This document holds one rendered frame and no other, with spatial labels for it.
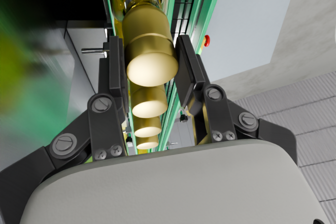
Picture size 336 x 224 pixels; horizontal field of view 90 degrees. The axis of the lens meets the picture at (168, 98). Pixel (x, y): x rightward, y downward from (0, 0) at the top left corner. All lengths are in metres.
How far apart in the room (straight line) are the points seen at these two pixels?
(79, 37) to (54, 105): 0.23
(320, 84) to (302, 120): 0.76
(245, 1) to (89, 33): 0.66
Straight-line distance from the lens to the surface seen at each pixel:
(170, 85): 0.62
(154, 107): 0.15
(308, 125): 3.60
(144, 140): 0.25
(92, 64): 0.52
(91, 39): 0.46
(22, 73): 0.22
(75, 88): 0.46
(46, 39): 0.28
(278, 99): 3.66
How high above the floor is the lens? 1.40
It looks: 30 degrees down
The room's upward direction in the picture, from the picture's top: 168 degrees clockwise
